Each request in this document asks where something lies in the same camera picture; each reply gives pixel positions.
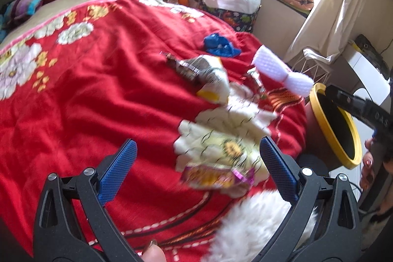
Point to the dinosaur print laundry basket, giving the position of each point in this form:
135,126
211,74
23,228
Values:
240,22

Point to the blue crumpled plastic wrapper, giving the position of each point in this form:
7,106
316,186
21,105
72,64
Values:
218,45

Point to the purple foil snack wrapper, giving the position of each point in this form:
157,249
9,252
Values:
215,176

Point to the white wire side table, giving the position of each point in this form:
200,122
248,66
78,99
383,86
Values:
313,65

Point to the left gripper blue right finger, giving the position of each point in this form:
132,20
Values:
284,179

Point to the cream curtain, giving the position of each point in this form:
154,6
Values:
326,29

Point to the yellow white wrapper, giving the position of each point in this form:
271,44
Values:
215,93

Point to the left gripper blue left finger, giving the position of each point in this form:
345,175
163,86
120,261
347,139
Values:
114,175

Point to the silver foil snack wrapper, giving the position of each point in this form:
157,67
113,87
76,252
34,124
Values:
203,69

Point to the white fluffy sleeve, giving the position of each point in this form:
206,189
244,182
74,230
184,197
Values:
248,227

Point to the red floral blanket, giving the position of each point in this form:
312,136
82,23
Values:
77,84

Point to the left hand painted nails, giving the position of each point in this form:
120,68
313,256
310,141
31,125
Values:
153,253

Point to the yellow rimmed black trash bin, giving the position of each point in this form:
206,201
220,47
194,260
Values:
331,134

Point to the white round cabinet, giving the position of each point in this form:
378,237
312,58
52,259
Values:
372,80

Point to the right hand painted nails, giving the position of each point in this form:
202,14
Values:
368,176

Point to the purple striped cloth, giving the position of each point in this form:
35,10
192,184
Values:
16,12

